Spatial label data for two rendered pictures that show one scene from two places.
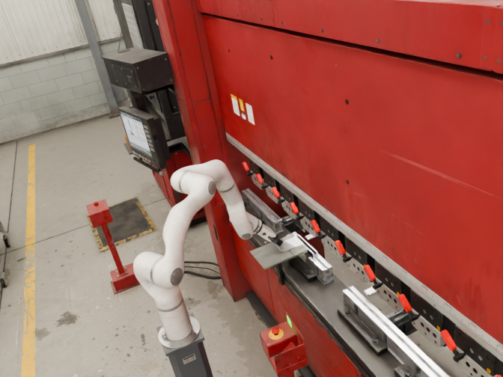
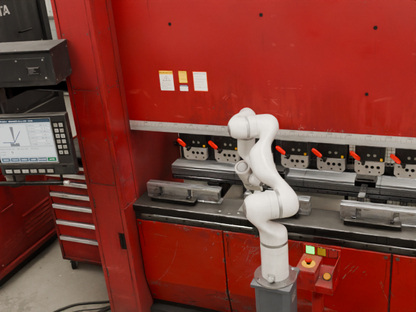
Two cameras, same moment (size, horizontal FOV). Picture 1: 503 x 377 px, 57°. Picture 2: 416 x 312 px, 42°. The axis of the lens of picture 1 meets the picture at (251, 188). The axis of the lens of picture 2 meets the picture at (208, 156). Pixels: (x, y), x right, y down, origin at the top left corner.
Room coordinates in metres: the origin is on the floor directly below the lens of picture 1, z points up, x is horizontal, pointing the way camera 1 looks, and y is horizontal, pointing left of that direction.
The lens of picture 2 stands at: (0.34, 2.07, 2.50)
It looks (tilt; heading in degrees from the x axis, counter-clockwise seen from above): 24 degrees down; 314
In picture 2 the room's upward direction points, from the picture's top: 5 degrees counter-clockwise
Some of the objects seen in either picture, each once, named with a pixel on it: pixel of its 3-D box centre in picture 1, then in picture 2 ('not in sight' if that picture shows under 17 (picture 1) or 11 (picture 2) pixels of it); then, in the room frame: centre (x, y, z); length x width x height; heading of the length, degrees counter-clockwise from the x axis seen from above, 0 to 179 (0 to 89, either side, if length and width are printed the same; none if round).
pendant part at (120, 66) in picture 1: (150, 115); (31, 119); (3.10, 0.60, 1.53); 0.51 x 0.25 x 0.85; 34
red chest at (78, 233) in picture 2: not in sight; (97, 206); (3.59, -0.05, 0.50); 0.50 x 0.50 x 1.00; 20
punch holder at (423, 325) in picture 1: (434, 314); not in sight; (1.14, -0.55, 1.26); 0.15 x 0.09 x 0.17; 20
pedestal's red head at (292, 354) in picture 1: (282, 344); (317, 268); (1.60, -0.01, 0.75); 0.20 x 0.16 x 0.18; 15
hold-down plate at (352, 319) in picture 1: (361, 329); (372, 223); (1.47, -0.37, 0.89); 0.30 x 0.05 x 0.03; 20
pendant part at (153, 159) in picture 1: (146, 135); (36, 142); (3.01, 0.64, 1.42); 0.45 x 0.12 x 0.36; 34
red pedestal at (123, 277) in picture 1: (111, 245); not in sight; (3.29, 1.25, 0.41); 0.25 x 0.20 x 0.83; 110
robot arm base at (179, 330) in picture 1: (174, 317); (274, 259); (1.55, 0.44, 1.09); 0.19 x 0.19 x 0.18
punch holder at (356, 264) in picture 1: (364, 256); (370, 157); (1.52, -0.41, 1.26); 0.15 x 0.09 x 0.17; 20
